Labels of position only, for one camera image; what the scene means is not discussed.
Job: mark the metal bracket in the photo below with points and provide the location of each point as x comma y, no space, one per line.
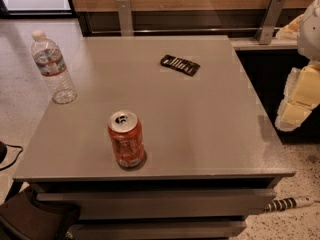
125,17
265,32

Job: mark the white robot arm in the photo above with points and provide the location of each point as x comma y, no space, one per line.
308,38

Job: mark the dark chair seat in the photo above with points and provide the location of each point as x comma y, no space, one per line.
23,217

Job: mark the right metal bracket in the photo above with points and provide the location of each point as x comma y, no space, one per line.
265,32

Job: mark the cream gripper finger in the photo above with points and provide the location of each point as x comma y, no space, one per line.
290,31
301,97

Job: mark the orange soda can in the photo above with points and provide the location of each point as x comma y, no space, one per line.
125,131

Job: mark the black white striped handle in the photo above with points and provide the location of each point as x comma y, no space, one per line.
289,203

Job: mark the grey drawer cabinet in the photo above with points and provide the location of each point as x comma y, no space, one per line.
212,156

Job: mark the clear plastic water bottle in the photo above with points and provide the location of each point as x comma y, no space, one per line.
50,62

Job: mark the left metal bracket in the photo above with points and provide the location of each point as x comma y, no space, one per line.
125,17

